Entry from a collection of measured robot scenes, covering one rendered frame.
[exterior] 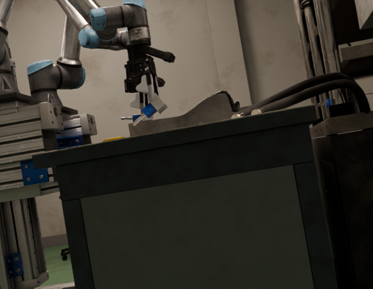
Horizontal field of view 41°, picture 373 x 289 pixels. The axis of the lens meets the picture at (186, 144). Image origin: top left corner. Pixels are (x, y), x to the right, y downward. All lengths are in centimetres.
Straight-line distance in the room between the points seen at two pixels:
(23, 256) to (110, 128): 377
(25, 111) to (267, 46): 423
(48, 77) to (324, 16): 120
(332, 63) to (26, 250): 136
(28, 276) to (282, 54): 424
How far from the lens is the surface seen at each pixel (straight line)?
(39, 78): 233
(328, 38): 194
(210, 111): 181
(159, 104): 171
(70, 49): 239
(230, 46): 558
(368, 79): 237
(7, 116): 182
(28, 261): 209
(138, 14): 177
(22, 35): 618
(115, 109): 573
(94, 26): 177
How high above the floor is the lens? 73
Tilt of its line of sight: 2 degrees up
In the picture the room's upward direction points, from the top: 10 degrees counter-clockwise
